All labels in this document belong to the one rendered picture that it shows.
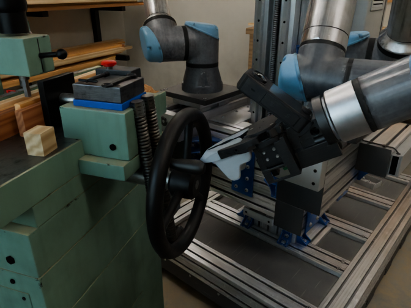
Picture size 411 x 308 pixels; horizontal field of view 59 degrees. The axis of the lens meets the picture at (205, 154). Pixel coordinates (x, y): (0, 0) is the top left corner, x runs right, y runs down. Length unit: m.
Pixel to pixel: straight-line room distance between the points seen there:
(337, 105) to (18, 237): 0.52
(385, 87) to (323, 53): 0.15
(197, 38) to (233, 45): 2.80
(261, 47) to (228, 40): 2.84
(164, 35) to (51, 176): 0.72
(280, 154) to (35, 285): 0.46
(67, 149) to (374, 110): 0.48
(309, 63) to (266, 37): 0.63
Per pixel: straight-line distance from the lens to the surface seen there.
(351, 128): 0.50
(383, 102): 0.49
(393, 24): 0.95
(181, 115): 0.62
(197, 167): 0.56
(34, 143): 0.64
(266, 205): 1.23
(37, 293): 0.72
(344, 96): 0.50
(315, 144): 0.53
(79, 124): 0.68
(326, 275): 1.44
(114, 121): 0.64
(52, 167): 0.64
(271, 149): 0.53
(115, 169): 0.65
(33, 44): 0.77
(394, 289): 1.81
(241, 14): 3.99
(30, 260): 0.67
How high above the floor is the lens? 1.15
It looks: 25 degrees down
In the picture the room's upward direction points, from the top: straight up
